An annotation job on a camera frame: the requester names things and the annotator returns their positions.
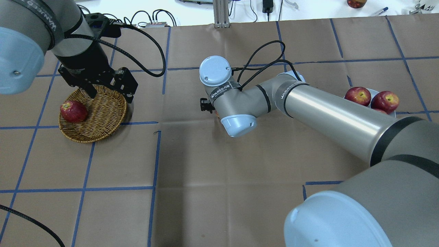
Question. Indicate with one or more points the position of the light blue plate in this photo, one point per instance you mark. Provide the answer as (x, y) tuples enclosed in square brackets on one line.
[(383, 101)]

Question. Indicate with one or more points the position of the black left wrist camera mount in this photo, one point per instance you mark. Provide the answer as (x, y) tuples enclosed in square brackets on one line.
[(102, 26)]

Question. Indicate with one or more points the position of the woven wicker basket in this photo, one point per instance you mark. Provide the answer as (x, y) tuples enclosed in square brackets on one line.
[(106, 112)]

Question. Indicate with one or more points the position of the orange usb hub upper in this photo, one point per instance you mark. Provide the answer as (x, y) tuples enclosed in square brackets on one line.
[(156, 24)]

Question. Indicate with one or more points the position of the dark red apple in basket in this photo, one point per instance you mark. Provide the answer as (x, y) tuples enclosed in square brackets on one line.
[(73, 111)]

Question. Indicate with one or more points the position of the aluminium frame post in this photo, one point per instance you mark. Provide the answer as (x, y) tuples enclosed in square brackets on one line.
[(221, 14)]

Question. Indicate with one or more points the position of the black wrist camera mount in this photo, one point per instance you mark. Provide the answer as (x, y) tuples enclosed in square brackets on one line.
[(206, 105), (102, 26)]

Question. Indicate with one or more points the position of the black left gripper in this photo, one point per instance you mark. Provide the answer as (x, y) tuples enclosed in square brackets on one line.
[(86, 58)]

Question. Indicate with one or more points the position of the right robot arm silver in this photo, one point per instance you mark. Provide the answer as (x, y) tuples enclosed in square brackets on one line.
[(394, 203)]

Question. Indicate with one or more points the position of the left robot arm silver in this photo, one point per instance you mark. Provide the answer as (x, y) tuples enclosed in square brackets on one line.
[(30, 28)]

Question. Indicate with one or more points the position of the apple on far desk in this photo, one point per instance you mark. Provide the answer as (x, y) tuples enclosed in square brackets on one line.
[(356, 4)]

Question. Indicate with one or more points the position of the black power adapter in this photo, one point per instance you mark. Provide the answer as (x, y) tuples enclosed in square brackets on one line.
[(267, 6)]

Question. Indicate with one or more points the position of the red apple plate back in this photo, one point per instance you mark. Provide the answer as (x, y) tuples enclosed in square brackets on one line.
[(359, 95)]

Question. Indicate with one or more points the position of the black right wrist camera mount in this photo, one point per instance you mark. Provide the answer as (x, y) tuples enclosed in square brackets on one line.
[(206, 105)]

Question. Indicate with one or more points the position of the red apple plate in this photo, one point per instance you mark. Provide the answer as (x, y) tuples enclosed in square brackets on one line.
[(359, 95), (386, 101), (379, 110)]

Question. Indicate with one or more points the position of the red apple plate front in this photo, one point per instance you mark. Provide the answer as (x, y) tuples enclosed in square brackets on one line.
[(379, 110)]

